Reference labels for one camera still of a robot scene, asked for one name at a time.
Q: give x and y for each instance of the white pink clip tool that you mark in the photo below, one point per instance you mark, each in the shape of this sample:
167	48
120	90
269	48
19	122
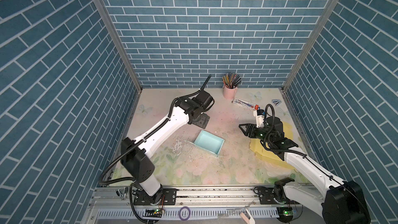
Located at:
243	212

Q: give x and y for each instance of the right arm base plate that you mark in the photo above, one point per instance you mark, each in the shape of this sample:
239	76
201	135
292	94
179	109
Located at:
266	196

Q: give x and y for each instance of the right green circuit board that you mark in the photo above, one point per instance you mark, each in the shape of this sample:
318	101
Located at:
286	215

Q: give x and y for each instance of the yellow flat paper box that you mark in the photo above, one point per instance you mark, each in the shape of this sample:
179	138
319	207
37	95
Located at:
273	153

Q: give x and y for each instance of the bundle of coloured pencils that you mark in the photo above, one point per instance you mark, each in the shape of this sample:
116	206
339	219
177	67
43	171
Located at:
231	80

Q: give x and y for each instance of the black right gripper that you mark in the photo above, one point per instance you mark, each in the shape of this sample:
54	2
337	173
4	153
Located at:
249	126

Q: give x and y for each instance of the white blue pencil box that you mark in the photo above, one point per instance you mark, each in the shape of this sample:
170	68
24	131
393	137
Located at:
245	104

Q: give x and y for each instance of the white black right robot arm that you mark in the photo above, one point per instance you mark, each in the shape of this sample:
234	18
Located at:
336	200

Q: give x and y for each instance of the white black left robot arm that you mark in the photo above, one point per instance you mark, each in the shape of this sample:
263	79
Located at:
136	153

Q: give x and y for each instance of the left green circuit board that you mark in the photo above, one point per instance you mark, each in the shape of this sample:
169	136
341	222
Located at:
153	213

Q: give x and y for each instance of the green circuit board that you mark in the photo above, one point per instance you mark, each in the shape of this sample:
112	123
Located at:
286	215
153	213

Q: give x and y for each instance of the pink metal pencil bucket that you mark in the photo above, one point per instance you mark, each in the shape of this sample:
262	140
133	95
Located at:
229	93

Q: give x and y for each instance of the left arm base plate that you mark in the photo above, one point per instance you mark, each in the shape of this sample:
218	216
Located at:
164	196

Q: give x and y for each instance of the aluminium front rail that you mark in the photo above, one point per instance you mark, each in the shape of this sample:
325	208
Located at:
192	203

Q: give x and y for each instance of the light blue paper box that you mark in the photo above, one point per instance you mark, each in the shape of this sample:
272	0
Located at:
208	142

